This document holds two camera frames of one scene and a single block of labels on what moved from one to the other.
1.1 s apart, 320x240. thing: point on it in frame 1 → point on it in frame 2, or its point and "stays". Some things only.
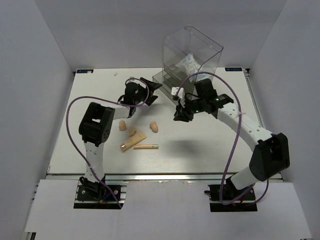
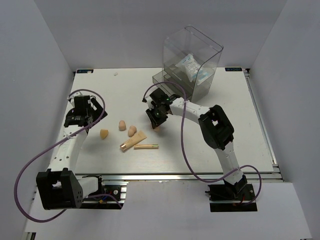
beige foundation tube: x=132 y=140 stays
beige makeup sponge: x=122 y=126 stays
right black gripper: x=181 y=113 → x=156 y=122
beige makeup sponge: x=132 y=131 stays
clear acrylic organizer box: x=188 y=56 stays
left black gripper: x=152 y=86 → x=99 y=111
